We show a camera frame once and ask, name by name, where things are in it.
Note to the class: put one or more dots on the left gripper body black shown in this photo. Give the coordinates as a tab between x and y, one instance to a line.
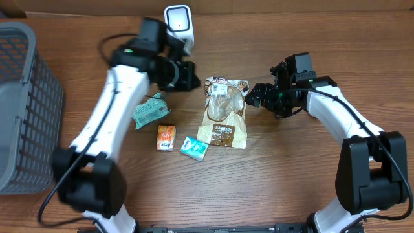
184	77

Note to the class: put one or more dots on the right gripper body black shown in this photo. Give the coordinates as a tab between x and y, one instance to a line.
273	99

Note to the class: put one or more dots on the teal snack packet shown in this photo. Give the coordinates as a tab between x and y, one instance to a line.
153	109

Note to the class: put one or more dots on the brown white snack bag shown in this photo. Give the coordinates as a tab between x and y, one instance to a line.
223	122

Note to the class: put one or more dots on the orange white small box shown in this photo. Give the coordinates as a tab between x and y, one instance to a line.
166	137

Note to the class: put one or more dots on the teal Kleenex tissue pack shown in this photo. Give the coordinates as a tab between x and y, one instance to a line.
194	149

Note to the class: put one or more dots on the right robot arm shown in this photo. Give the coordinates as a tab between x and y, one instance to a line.
372	176

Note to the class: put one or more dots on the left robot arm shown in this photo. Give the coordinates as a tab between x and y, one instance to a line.
87	174

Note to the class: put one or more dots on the white barcode scanner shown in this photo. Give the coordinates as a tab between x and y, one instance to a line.
179	19

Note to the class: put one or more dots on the grey plastic shopping basket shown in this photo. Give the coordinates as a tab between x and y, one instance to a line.
32	101

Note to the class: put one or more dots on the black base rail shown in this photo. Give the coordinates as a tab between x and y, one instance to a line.
220	229

